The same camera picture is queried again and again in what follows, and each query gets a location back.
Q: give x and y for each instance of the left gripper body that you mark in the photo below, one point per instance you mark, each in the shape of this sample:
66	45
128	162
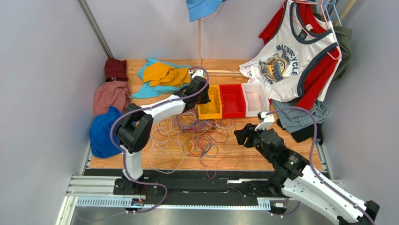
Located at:
203	98

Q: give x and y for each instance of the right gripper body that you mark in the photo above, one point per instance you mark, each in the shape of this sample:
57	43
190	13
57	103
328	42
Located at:
247	136

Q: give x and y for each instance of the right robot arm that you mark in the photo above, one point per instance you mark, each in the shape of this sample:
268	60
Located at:
294	177

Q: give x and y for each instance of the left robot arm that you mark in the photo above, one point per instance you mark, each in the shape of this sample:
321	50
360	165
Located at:
130	133

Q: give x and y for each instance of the wooden stand pole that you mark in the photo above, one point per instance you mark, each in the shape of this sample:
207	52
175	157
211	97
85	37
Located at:
213	72

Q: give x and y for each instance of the yellow plastic bin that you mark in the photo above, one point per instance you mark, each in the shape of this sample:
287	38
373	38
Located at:
213	109

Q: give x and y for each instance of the grey denim shorts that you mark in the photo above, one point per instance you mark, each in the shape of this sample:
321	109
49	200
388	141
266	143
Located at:
294	120

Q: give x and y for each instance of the red plastic bin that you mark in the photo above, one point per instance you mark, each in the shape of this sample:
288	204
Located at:
233	102

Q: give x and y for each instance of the white plastic bin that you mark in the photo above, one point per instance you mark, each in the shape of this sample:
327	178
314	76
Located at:
255	98

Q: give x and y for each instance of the mustard yellow shirt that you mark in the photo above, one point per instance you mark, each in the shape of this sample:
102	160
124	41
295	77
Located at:
160	74

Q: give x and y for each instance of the cyan shirt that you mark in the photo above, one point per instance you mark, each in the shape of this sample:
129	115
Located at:
148	92

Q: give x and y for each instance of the white motorcycle tank top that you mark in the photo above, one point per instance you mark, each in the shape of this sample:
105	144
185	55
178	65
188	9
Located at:
290	59

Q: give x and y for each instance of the blue bucket hat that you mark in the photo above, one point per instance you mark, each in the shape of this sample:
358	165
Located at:
198	9

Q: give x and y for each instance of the pink cloth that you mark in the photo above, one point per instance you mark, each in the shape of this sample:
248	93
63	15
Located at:
115	93

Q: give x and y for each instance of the maroon cloth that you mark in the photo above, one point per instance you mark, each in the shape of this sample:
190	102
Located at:
115	70

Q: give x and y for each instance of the blue cloth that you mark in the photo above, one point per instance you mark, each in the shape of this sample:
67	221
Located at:
99	134

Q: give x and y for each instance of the olive green garment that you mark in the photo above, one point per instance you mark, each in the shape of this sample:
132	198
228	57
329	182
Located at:
343	36

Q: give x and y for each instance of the aluminium corner profile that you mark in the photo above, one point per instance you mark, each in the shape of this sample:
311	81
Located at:
95	27

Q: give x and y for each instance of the pink clothes hanger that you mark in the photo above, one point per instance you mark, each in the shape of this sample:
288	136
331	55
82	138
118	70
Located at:
296	37

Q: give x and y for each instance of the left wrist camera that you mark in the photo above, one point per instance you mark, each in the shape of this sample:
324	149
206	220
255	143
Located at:
197	73

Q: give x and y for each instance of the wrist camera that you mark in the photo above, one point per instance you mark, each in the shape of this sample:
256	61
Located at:
197	73
266	120

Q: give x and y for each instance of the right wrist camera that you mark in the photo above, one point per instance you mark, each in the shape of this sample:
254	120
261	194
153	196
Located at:
266	120

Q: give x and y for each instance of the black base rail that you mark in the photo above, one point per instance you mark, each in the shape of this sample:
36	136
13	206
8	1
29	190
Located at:
194	187

